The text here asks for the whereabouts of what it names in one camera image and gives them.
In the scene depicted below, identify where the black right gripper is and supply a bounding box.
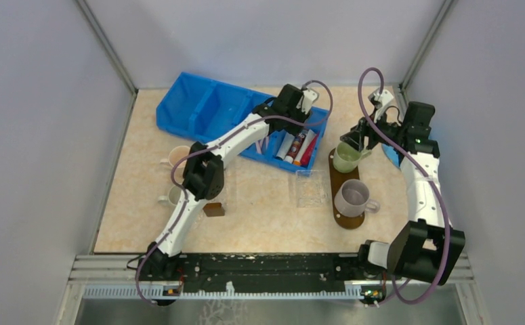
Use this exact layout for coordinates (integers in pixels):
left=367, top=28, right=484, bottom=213
left=341, top=107, right=406, bottom=152

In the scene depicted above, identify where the green ceramic mug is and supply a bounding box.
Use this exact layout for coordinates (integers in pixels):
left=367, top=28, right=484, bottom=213
left=333, top=142, right=371, bottom=173

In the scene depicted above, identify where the grey ceramic mug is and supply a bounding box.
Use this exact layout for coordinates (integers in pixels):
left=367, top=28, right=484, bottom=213
left=334, top=179, right=381, bottom=218

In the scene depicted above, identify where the clear textured acrylic tray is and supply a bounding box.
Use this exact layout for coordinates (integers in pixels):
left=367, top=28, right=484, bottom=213
left=294, top=170, right=329, bottom=208

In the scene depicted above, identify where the white ceramic mug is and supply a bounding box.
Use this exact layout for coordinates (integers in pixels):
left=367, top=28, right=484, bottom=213
left=159, top=146, right=190, bottom=171

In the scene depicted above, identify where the clear holder with wooden ends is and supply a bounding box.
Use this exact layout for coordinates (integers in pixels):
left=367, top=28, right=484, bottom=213
left=202, top=181, right=232, bottom=217

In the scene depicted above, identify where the cream speckled ceramic mug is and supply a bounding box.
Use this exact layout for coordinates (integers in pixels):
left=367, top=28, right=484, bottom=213
left=157, top=186, right=184, bottom=207

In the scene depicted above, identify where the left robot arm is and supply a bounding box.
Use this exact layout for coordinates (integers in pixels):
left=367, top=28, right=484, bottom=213
left=138, top=84, right=319, bottom=280

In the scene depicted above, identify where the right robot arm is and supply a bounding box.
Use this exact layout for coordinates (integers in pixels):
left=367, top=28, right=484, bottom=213
left=341, top=100, right=465, bottom=285

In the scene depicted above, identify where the brown oval wooden tray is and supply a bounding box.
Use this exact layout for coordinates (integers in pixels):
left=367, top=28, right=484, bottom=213
left=328, top=148, right=365, bottom=230

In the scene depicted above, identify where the blue crumpled cloth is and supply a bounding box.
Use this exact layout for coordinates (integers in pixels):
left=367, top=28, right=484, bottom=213
left=382, top=144, right=400, bottom=169

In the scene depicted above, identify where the white tube orange cap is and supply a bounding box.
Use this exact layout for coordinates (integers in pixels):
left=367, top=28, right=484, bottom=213
left=293, top=129, right=316, bottom=166

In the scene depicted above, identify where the white tube black cap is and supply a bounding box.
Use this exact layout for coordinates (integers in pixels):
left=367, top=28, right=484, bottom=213
left=275, top=133, right=295, bottom=160

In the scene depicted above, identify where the blue divided storage bin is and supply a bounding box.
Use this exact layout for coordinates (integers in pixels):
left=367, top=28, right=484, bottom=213
left=156, top=72, right=329, bottom=173

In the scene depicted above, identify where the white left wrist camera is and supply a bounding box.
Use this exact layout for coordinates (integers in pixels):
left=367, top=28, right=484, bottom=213
left=300, top=88, right=320, bottom=114

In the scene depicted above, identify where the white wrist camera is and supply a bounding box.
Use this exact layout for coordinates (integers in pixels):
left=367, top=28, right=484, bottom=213
left=300, top=88, right=320, bottom=114
left=368, top=89, right=394, bottom=123

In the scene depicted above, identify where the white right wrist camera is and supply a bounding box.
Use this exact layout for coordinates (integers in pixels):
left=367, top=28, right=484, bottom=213
left=368, top=89, right=394, bottom=123

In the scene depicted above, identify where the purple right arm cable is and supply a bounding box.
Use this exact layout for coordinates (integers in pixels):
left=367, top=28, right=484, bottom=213
left=357, top=67, right=453, bottom=306

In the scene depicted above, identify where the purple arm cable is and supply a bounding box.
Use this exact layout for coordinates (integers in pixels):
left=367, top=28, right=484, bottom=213
left=134, top=79, right=334, bottom=307
left=357, top=67, right=453, bottom=306

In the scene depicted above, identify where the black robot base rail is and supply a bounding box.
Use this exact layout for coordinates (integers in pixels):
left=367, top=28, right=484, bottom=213
left=135, top=240, right=391, bottom=297

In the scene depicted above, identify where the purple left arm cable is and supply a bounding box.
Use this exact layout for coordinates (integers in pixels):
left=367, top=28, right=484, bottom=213
left=134, top=79, right=334, bottom=307

